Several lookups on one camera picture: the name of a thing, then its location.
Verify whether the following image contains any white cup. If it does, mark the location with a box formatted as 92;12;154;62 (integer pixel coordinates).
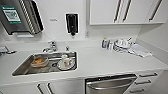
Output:
116;38;132;49

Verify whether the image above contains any white drawer front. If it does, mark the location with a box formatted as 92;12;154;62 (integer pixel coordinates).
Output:
136;69;165;81
124;84;158;94
131;77;161;87

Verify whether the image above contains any small clear bottle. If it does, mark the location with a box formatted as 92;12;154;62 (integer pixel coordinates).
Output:
107;39;114;51

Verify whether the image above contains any chrome sink faucet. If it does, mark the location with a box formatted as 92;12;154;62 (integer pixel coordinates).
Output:
42;40;58;53

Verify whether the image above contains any white cabinet door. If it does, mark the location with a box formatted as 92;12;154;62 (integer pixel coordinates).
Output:
144;0;168;24
0;83;46;94
44;79;87;94
89;0;123;26
119;0;157;25

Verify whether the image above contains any white plate stack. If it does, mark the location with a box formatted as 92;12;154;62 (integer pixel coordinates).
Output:
113;41;134;54

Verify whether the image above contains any white grey clutter pile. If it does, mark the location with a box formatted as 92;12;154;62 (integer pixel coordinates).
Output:
0;45;18;56

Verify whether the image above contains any stainless steel sink basin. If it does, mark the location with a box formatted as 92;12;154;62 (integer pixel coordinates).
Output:
11;51;79;77

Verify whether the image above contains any small grey wall label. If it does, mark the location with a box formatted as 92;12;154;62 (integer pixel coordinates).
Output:
49;18;58;22

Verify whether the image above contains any white upper cabinet door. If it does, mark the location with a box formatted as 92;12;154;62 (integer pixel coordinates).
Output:
89;0;123;26
119;0;157;25
144;0;168;24

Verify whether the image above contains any steel lower door handle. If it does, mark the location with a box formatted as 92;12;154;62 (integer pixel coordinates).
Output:
46;82;56;94
36;83;45;94

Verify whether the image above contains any dark bar cabinet handle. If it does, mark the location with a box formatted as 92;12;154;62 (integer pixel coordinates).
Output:
113;0;122;24
148;0;163;23
121;0;132;23

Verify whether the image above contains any stainless steel dishwasher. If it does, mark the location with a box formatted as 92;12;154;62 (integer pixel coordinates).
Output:
84;73;138;94

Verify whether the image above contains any orange bowl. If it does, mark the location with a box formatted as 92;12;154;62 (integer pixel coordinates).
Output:
30;56;50;69

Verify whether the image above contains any black wall soap dispenser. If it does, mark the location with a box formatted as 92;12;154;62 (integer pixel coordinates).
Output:
65;13;80;37

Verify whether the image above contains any white lower cabinet door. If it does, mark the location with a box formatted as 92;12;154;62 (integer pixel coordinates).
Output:
0;83;46;94
44;79;87;94

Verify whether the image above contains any white wall outlet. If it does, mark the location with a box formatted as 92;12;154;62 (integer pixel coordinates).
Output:
84;30;91;39

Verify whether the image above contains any steel paper towel dispenser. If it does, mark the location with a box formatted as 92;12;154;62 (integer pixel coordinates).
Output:
0;0;45;36

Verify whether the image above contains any small chrome sink knob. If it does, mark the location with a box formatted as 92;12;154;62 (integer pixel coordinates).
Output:
64;45;70;53

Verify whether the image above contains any white mug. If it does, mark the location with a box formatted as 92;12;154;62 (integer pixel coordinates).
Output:
60;54;73;68

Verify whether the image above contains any white saucer plate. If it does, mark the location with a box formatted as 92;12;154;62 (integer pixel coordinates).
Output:
57;59;76;71

